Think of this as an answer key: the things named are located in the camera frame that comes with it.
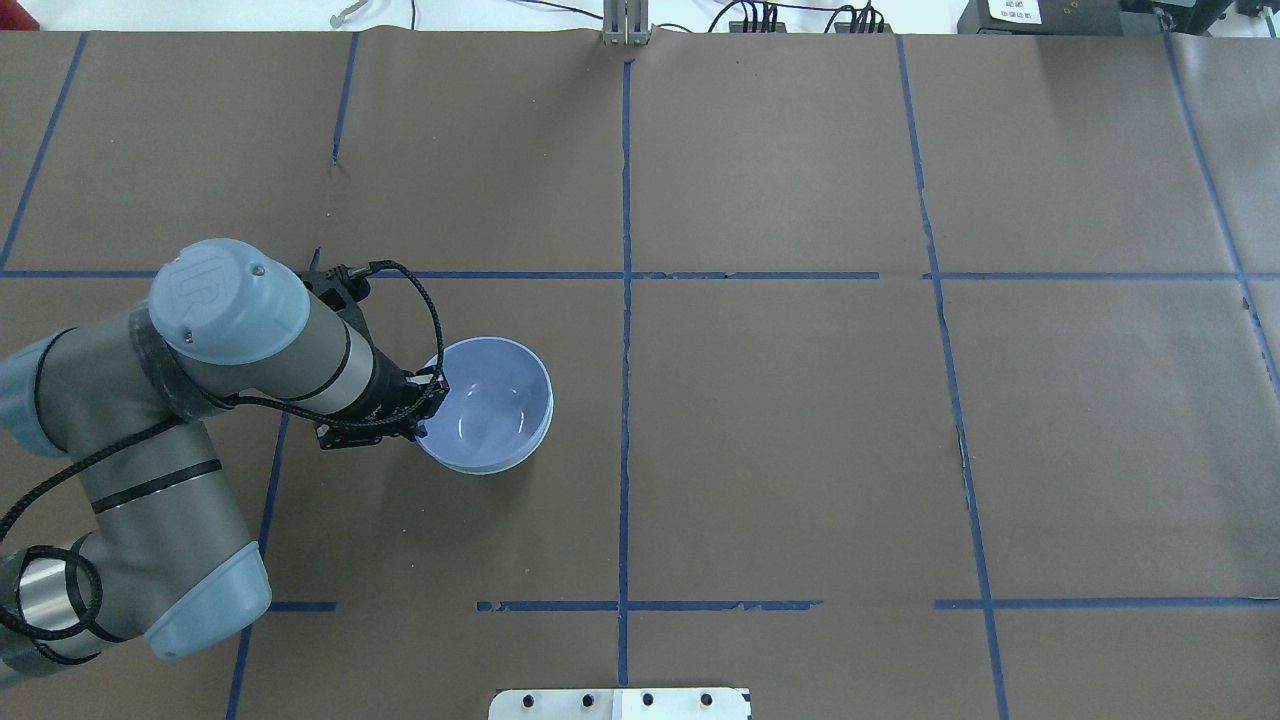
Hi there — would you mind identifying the aluminium frame post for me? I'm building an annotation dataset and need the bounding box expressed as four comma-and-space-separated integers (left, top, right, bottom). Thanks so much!
602, 0, 653, 47

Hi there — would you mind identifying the blue ceramic bowl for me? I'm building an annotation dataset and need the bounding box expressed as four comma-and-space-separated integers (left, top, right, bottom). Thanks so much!
430, 336, 556, 427

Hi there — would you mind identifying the brown paper table mat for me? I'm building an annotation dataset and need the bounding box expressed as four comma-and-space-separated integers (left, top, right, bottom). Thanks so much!
3, 29, 1277, 719

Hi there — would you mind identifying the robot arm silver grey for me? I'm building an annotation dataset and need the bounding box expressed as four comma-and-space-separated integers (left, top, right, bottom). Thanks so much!
3, 238, 448, 688

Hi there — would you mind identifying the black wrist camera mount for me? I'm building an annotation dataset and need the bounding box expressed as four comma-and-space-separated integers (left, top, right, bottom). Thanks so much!
296, 265, 374, 346

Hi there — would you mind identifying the black mini computer box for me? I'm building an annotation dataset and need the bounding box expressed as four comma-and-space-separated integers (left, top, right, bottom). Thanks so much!
956, 1, 1164, 37

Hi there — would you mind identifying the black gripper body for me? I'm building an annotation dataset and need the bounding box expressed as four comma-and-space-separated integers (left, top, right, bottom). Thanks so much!
316, 350, 421, 450

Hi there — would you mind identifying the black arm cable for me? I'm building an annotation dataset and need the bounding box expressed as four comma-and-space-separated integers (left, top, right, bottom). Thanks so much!
0, 260, 447, 667

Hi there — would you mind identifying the green ceramic bowl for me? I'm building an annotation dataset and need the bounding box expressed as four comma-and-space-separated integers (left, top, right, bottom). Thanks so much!
417, 419, 550, 477

